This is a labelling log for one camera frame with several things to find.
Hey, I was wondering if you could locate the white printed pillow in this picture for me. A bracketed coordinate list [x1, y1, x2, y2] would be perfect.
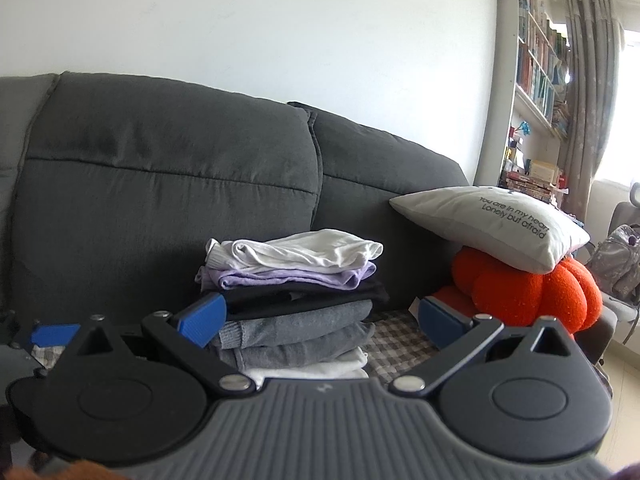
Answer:
[389, 186, 592, 275]

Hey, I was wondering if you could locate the white folded sweatshirt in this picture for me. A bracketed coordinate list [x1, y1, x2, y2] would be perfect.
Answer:
[242, 345, 370, 383]

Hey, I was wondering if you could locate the grey folded sweatshirt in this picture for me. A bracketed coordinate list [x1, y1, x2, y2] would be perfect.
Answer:
[215, 322, 376, 368]
[210, 300, 375, 351]

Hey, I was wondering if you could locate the dark grey sofa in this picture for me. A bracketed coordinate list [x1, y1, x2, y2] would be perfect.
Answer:
[0, 71, 618, 366]

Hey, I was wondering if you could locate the stack of books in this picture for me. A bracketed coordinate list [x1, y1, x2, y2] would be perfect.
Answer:
[500, 160, 571, 206]

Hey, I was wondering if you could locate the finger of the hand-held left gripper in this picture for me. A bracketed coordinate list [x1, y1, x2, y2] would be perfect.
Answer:
[0, 310, 82, 350]

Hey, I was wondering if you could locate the large window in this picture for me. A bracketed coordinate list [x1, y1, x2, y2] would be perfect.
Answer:
[590, 30, 640, 186]

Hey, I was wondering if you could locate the orange plush cushion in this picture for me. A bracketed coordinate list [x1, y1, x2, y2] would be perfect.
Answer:
[430, 285, 481, 321]
[451, 246, 604, 335]

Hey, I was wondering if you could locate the camouflage backpack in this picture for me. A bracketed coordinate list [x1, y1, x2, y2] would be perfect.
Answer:
[585, 224, 640, 303]

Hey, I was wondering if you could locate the black folded garment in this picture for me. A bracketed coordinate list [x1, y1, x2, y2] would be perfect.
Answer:
[220, 280, 390, 313]

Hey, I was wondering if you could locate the grey pebble quilted blanket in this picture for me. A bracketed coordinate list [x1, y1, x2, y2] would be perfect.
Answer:
[30, 310, 613, 396]

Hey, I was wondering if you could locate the grey patterned curtain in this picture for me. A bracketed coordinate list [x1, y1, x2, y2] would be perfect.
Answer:
[560, 0, 628, 233]

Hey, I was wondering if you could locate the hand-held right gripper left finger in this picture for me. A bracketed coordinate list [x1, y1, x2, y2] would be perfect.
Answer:
[50, 292, 255, 394]

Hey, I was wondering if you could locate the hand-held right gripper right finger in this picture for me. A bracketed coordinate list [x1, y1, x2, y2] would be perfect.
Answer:
[389, 297, 594, 395]

